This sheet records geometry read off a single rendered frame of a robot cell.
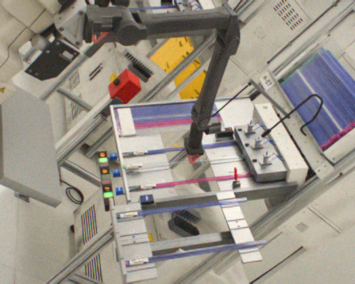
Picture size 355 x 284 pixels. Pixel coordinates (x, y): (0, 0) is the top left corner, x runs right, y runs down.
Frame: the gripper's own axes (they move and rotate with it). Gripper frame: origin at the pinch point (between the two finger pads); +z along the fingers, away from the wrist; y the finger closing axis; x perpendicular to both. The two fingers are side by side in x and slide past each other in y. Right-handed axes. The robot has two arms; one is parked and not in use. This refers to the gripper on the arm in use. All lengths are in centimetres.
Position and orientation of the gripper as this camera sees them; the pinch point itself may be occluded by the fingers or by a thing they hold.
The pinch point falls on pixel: (191, 161)
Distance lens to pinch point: 221.8
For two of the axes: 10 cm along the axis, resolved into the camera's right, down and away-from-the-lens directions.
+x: -9.6, 0.5, -2.9
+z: -1.6, 7.5, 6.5
